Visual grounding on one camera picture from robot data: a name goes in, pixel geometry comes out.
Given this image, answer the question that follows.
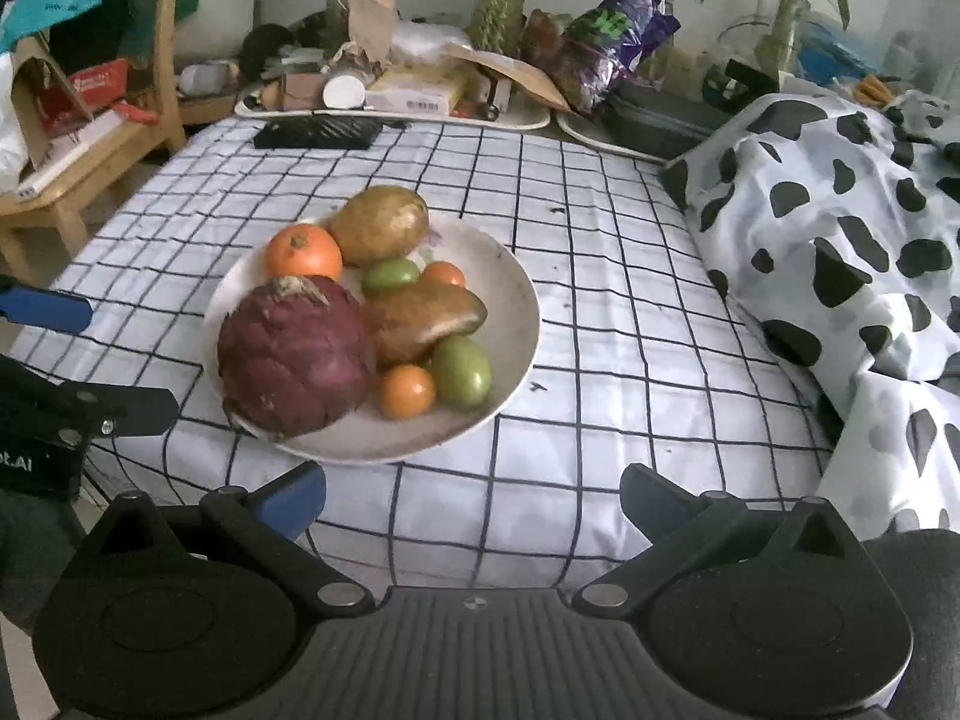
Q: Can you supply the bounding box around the purple-red dragon fruit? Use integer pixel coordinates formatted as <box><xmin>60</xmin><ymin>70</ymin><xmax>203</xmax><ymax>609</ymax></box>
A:
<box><xmin>217</xmin><ymin>275</ymin><xmax>376</xmax><ymax>439</ymax></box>

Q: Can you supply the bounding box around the purple snack bag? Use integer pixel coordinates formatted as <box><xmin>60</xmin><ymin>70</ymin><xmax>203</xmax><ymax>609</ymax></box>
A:
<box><xmin>548</xmin><ymin>0</ymin><xmax>680</xmax><ymax>115</ymax></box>

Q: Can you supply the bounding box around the brown mango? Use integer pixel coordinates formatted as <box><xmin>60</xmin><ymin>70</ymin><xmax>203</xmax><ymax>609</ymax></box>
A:
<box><xmin>363</xmin><ymin>280</ymin><xmax>488</xmax><ymax>369</ymax></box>

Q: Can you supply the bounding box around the cow print blanket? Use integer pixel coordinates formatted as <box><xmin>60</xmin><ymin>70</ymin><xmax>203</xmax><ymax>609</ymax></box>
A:
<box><xmin>661</xmin><ymin>91</ymin><xmax>958</xmax><ymax>539</ymax></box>

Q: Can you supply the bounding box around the crumpled brown paper bag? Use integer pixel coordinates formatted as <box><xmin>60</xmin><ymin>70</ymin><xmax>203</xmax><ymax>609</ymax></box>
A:
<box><xmin>325</xmin><ymin>0</ymin><xmax>398</xmax><ymax>73</ymax></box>

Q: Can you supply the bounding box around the wooden chair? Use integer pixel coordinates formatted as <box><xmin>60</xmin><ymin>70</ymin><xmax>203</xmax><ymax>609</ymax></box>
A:
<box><xmin>0</xmin><ymin>0</ymin><xmax>189</xmax><ymax>283</ymax></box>

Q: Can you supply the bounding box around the green tomato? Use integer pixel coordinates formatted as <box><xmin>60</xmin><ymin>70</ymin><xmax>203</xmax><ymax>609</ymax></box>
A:
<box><xmin>430</xmin><ymin>335</ymin><xmax>493</xmax><ymax>411</ymax></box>
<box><xmin>361</xmin><ymin>259</ymin><xmax>420</xmax><ymax>299</ymax></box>

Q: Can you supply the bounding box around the white tray right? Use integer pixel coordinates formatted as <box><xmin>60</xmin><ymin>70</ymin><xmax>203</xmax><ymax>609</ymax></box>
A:
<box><xmin>553</xmin><ymin>110</ymin><xmax>665</xmax><ymax>166</ymax></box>

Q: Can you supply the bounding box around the small brown cardboard box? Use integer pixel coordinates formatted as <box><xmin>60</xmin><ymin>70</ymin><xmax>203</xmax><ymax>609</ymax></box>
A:
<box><xmin>280</xmin><ymin>73</ymin><xmax>325</xmax><ymax>110</ymax></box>

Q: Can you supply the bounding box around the yellow white box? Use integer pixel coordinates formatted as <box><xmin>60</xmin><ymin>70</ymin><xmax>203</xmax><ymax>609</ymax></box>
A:
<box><xmin>364</xmin><ymin>64</ymin><xmax>470</xmax><ymax>115</ymax></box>

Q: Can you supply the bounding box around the orange tomato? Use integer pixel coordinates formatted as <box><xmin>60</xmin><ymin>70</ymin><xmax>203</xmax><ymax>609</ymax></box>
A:
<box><xmin>377</xmin><ymin>364</ymin><xmax>436</xmax><ymax>421</ymax></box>
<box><xmin>421</xmin><ymin>260</ymin><xmax>466</xmax><ymax>288</ymax></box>

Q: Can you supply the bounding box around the white tray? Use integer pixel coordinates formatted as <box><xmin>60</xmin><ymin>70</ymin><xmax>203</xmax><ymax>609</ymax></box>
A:
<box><xmin>235</xmin><ymin>88</ymin><xmax>551</xmax><ymax>133</ymax></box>
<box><xmin>553</xmin><ymin>110</ymin><xmax>665</xmax><ymax>166</ymax></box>

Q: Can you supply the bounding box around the black ribbed device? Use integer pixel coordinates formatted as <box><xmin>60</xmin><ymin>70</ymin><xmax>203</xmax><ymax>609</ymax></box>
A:
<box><xmin>252</xmin><ymin>115</ymin><xmax>382</xmax><ymax>149</ymax></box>

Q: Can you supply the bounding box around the large orange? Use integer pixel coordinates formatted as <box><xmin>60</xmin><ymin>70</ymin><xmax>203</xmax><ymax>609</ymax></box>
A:
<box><xmin>263</xmin><ymin>223</ymin><xmax>343</xmax><ymax>281</ymax></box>

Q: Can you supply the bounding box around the brown paper envelope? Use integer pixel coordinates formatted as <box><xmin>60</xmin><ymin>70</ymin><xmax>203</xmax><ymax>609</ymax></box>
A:
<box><xmin>444</xmin><ymin>43</ymin><xmax>571</xmax><ymax>112</ymax></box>

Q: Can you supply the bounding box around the round yellow-brown fruit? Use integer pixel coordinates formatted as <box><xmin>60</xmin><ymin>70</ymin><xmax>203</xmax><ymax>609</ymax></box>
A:
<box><xmin>325</xmin><ymin>185</ymin><xmax>430</xmax><ymax>266</ymax></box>

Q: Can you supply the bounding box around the white floral plate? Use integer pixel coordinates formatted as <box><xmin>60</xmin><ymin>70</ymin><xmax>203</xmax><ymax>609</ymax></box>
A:
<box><xmin>228</xmin><ymin>215</ymin><xmax>540</xmax><ymax>465</ymax></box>

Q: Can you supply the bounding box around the white cylinder container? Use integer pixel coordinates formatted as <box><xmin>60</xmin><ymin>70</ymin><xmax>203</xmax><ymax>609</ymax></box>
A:
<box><xmin>320</xmin><ymin>71</ymin><xmax>366</xmax><ymax>110</ymax></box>

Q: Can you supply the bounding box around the black zip case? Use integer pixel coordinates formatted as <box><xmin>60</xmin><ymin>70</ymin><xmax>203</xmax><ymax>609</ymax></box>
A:
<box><xmin>601</xmin><ymin>82</ymin><xmax>732</xmax><ymax>161</ymax></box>

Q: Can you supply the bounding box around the red box on chair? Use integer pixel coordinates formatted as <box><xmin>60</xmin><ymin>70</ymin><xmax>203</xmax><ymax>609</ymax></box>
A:
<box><xmin>68</xmin><ymin>59</ymin><xmax>130</xmax><ymax>109</ymax></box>

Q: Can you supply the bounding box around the white tray left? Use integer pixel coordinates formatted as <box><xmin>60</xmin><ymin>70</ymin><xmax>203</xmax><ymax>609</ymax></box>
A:
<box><xmin>235</xmin><ymin>88</ymin><xmax>551</xmax><ymax>133</ymax></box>

